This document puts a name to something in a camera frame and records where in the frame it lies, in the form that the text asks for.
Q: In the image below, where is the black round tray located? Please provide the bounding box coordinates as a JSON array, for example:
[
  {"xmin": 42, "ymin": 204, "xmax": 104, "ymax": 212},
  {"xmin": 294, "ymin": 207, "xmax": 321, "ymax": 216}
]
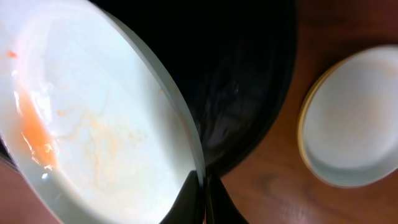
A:
[{"xmin": 1, "ymin": 1, "xmax": 296, "ymax": 177}]

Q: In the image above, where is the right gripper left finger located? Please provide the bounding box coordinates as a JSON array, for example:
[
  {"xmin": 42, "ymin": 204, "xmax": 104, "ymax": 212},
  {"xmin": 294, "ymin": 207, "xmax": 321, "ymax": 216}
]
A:
[{"xmin": 160, "ymin": 171, "xmax": 204, "ymax": 224}]

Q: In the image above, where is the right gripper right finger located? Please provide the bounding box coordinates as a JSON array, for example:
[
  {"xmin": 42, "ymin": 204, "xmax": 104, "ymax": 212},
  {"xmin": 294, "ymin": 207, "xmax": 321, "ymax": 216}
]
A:
[{"xmin": 205, "ymin": 175, "xmax": 248, "ymax": 224}]

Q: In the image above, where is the pale yellow plate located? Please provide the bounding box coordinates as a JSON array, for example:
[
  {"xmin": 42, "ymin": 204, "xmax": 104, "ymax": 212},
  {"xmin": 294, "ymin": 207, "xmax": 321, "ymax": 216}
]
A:
[{"xmin": 297, "ymin": 58, "xmax": 347, "ymax": 187}]

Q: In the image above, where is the light blue plate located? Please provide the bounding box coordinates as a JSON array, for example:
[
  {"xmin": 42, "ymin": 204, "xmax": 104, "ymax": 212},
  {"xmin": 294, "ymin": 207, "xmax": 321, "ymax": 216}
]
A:
[
  {"xmin": 1, "ymin": 0, "xmax": 205, "ymax": 223},
  {"xmin": 304, "ymin": 45, "xmax": 397, "ymax": 187}
]

